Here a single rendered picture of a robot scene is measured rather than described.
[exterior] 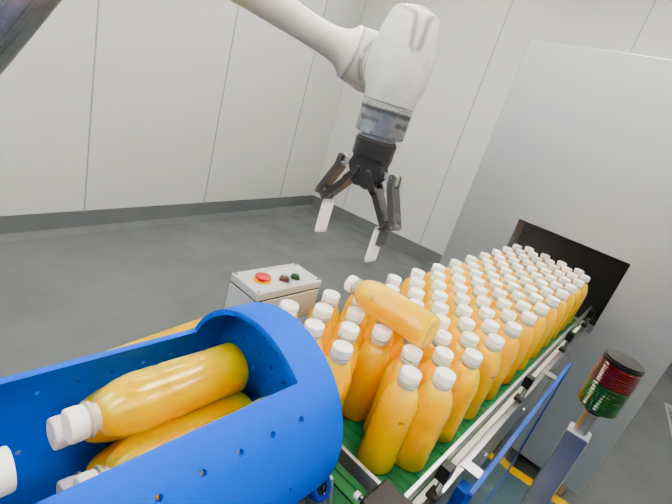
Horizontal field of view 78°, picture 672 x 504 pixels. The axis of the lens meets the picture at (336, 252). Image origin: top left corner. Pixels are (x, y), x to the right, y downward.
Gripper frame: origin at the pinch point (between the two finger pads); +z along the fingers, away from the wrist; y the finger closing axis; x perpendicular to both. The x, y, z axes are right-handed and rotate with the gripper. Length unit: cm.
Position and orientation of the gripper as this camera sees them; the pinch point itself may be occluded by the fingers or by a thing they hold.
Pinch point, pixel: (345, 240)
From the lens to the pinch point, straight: 81.7
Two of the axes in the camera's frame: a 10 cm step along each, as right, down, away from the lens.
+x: 6.5, -0.9, 7.5
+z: -2.8, 8.9, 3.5
